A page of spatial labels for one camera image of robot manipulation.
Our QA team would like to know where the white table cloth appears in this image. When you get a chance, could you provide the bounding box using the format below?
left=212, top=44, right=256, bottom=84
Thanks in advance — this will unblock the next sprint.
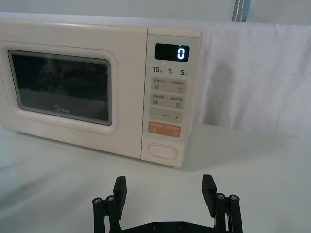
left=0, top=121, right=311, bottom=233

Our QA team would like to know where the cream microwave oven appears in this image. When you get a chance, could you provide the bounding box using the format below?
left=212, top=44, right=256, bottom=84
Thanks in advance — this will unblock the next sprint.
left=0, top=20, right=203, bottom=168

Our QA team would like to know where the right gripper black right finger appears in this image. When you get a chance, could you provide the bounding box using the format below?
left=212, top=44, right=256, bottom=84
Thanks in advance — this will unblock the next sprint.
left=201, top=174, right=244, bottom=233

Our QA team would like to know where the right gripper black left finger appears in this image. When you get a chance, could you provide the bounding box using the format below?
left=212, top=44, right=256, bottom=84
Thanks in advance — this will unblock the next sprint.
left=92, top=176, right=128, bottom=233

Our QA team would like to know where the white curtain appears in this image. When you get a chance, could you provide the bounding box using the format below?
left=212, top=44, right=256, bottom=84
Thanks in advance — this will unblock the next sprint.
left=0, top=0, right=311, bottom=138

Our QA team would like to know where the grey striped post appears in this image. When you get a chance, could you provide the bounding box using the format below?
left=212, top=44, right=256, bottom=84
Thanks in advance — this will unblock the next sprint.
left=232, top=0, right=251, bottom=23

